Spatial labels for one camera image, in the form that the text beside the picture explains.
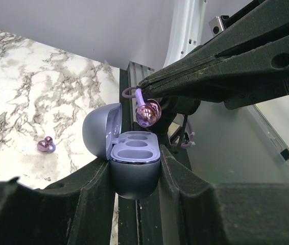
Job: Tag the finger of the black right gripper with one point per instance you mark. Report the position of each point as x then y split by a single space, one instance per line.
258 75
267 22

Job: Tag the lavender earbud charging case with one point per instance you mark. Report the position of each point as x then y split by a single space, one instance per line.
133 156

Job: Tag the black mounting rail base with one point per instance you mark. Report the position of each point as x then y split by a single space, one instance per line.
139 220

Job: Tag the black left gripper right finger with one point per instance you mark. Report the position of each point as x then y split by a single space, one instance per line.
194 211

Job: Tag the purple earbud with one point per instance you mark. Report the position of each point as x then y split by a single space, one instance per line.
46 145
147 112

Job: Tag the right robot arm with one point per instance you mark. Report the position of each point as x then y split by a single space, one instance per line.
187 25

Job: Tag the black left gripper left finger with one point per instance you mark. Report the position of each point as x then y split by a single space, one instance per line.
77 209

